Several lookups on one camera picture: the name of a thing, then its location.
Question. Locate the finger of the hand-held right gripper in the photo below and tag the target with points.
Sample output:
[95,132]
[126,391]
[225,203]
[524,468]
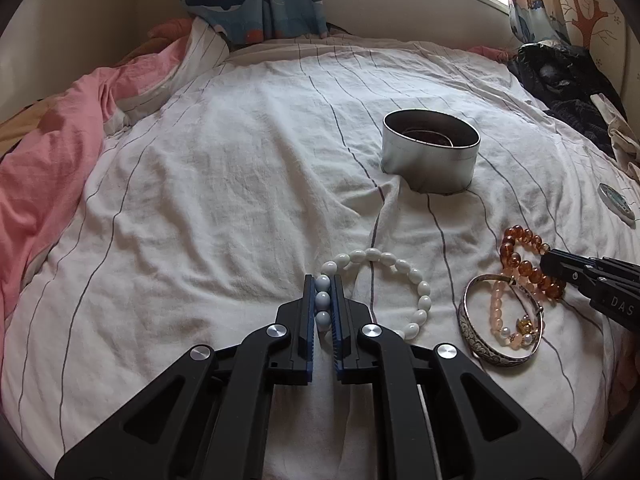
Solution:
[565,267]

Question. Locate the round silver metal tin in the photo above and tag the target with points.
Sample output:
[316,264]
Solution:
[425,170]

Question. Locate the engraved silver bangle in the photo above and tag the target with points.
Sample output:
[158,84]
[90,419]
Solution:
[482,348]

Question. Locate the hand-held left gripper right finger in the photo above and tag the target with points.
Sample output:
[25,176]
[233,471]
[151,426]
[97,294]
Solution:
[340,320]

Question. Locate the tan cloth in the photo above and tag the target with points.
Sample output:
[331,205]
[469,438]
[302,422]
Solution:
[20,122]

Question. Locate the black clothes pile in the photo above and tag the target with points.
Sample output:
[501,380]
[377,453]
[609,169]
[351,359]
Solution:
[555,72]

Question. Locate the round tin lid turquoise print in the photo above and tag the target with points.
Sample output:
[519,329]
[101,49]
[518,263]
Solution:
[616,202]

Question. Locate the pink quilt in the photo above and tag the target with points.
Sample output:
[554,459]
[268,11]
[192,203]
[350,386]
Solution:
[45,185]

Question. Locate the white striped bed sheet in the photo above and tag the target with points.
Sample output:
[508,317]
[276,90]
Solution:
[225,185]

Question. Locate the salmon cloth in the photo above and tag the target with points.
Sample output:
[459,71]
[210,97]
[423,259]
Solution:
[170,28]

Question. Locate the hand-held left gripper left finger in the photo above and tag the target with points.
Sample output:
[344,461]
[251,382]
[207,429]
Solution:
[310,320]

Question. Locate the tree print curtain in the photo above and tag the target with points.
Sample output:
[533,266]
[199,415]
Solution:
[575,0]

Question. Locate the whale print curtain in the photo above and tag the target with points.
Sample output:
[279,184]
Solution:
[250,0]

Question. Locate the dark knitted cloth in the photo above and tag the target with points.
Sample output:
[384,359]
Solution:
[585,120]

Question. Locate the cream cloth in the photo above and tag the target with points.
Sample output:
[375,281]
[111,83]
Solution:
[622,135]

